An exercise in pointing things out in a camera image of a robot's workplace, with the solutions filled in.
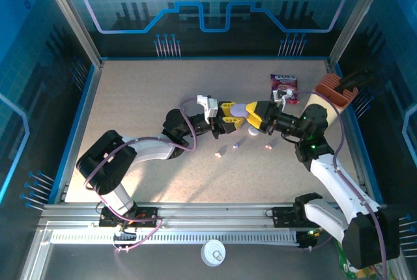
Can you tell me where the lavender blue earbud charging case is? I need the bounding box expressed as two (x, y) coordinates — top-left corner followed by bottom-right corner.
(229, 102), (248, 119)

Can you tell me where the purple candy bag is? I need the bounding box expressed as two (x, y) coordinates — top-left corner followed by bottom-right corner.
(269, 74), (300, 104)

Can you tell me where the cream terracotta knife block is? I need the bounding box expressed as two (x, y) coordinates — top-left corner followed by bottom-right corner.
(306, 72), (359, 131)

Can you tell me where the white pull tab can lid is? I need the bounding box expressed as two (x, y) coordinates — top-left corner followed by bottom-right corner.
(201, 240), (226, 267)

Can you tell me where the green yellow candy bag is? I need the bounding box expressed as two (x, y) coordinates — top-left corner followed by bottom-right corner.
(335, 242), (388, 280)

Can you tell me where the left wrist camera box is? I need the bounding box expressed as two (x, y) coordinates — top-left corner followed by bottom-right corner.
(196, 94), (220, 120)

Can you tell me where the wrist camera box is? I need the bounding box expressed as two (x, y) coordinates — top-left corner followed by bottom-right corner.
(270, 89), (294, 110)
(196, 94), (220, 120)

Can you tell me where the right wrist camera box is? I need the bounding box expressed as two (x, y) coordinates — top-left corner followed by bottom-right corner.
(270, 89), (294, 110)

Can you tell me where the aluminium side rail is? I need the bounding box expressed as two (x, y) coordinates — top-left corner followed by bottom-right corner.
(58, 61), (105, 203)
(334, 61), (375, 203)

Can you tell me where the aluminium mounting rail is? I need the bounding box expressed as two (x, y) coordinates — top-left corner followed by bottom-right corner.
(38, 202), (392, 229)

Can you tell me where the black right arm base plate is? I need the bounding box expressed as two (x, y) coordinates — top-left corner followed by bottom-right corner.
(272, 206), (332, 229)

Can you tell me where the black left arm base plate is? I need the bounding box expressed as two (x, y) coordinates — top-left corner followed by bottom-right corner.
(98, 206), (164, 229)

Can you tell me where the white slotted cable duct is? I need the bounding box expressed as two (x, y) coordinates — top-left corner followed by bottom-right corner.
(50, 231), (300, 245)

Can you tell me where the aluminium frame post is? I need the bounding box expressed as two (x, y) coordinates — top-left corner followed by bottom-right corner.
(35, 0), (104, 68)
(327, 0), (394, 68)

